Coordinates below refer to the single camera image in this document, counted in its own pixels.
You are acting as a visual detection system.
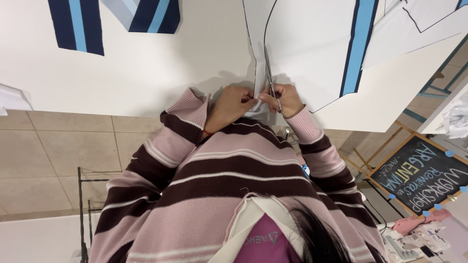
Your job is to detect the person's right hand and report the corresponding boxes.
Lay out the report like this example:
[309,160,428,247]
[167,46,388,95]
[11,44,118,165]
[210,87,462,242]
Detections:
[257,83,306,120]

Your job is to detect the person's left hand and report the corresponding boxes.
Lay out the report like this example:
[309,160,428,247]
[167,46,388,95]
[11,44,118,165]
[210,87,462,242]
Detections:
[202,86,259,141]

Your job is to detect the silver metal scissors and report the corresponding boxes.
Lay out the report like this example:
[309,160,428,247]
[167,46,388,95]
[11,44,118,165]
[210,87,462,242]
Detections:
[263,44,283,114]

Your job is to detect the white fabric with blue stripe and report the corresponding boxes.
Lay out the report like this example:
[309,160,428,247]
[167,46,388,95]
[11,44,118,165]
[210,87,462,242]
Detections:
[242,0,381,122]

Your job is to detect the pink brown striped sweater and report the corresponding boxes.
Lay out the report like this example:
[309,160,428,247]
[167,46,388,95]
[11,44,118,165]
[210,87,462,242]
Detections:
[88,87,389,263]

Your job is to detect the folded navy grey striped fabric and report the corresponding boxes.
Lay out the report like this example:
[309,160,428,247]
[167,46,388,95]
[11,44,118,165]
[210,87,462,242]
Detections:
[100,0,182,35]

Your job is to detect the purple shirt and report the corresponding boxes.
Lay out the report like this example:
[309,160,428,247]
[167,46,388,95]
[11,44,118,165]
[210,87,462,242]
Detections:
[233,213,304,263]

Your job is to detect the white paper pattern sheets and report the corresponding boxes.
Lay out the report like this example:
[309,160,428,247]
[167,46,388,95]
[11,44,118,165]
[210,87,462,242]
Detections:
[361,0,468,70]

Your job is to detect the black chalkboard sign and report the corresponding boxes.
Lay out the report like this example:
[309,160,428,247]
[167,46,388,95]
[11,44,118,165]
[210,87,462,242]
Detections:
[369,132,468,217]

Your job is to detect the crumpled white cloth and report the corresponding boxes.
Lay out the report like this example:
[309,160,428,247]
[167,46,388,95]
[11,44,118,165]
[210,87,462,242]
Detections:
[436,99,468,140]

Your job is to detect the pink cloth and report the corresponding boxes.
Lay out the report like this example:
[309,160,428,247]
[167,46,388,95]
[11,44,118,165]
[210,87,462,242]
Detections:
[390,208,452,236]

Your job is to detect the navy light-blue striped fabric piece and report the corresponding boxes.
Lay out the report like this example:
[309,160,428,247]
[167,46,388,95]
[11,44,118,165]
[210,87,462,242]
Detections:
[48,0,105,57]

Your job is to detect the black metal rack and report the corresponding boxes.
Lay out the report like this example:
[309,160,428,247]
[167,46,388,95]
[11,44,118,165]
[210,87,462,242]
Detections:
[76,167,123,263]

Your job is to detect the white overlock sewing machine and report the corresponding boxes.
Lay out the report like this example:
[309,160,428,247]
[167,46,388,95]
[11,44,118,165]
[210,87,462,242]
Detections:
[377,219,452,263]

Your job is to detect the white fabric scrap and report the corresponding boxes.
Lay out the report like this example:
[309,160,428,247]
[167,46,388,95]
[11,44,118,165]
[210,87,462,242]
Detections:
[0,83,34,117]

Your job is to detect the wooden easel frame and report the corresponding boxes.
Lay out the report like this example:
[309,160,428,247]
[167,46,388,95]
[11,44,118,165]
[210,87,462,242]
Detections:
[338,121,468,218]

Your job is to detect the teal metal table frame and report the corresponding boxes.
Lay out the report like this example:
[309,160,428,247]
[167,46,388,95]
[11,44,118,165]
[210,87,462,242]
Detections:
[401,35,468,124]

